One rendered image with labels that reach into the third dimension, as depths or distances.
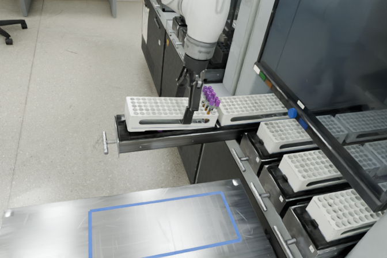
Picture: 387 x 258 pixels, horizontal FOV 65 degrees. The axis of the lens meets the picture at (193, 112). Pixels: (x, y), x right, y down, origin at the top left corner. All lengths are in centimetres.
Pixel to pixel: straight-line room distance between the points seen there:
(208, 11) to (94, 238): 61
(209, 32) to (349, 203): 59
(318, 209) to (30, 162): 167
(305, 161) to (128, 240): 55
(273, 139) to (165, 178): 105
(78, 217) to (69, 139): 142
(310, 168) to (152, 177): 117
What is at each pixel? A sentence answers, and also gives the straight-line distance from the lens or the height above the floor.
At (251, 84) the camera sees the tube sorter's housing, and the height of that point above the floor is 89.
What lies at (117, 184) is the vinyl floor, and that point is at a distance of 190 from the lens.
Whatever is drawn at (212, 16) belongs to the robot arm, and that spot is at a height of 121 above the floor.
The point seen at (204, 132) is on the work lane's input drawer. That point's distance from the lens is 105.
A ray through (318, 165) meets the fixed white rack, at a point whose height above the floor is 86.
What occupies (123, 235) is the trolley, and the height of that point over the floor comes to 82.
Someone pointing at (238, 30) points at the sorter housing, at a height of 102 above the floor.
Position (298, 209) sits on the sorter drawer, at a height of 82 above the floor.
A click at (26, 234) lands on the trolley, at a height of 82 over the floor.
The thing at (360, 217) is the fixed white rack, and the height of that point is 86.
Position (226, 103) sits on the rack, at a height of 86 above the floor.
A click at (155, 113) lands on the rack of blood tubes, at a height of 88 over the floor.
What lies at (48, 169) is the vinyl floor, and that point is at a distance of 203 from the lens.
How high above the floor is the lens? 149
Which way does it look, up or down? 38 degrees down
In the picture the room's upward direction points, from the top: 10 degrees clockwise
